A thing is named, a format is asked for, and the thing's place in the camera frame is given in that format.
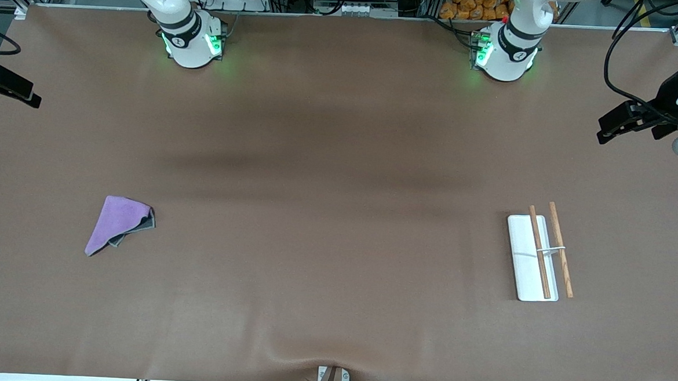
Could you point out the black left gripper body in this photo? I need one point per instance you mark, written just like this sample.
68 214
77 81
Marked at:
667 98

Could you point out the purple grey towel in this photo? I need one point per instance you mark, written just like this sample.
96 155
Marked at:
114 219

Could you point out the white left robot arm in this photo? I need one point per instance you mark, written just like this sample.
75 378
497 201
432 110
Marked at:
505 60

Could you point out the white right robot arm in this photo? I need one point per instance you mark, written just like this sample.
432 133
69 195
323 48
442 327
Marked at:
187 43

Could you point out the white rack with wooden rods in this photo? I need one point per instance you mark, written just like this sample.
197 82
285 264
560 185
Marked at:
528 282

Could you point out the pile of orange packets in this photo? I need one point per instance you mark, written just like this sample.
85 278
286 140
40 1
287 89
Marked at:
476 3

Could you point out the white connector block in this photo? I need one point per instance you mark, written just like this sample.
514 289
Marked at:
354 9

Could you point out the brown table mat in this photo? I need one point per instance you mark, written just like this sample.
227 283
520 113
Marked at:
336 242

